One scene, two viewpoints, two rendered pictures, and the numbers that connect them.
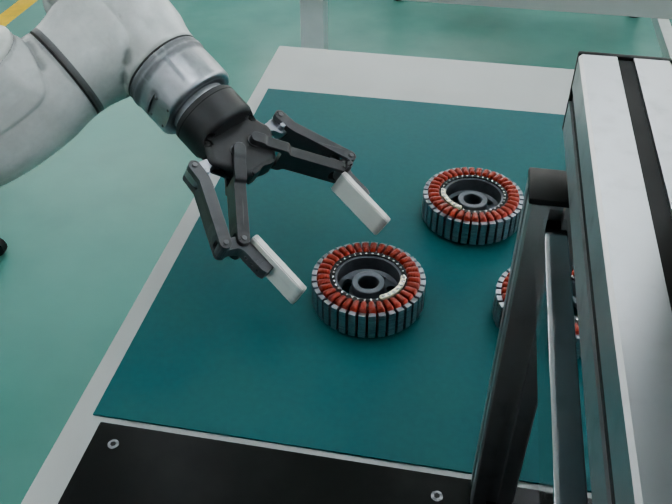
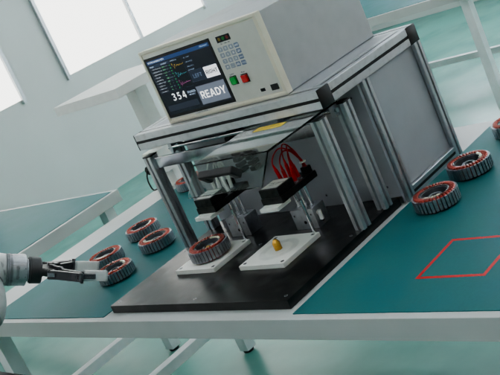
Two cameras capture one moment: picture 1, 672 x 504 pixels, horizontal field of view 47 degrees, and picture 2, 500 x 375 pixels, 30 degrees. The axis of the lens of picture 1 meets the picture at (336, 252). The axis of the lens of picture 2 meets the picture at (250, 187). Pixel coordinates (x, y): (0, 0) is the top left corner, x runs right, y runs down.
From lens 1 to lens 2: 2.23 m
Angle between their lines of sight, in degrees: 52
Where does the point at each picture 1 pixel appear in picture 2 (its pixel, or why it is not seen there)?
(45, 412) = not seen: outside the picture
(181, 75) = (21, 257)
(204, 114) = (36, 261)
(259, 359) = (117, 292)
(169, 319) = (83, 312)
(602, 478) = (193, 132)
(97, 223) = not seen: outside the picture
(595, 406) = (185, 134)
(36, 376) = not seen: outside the picture
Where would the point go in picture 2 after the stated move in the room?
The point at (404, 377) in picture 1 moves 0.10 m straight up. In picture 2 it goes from (149, 266) to (135, 236)
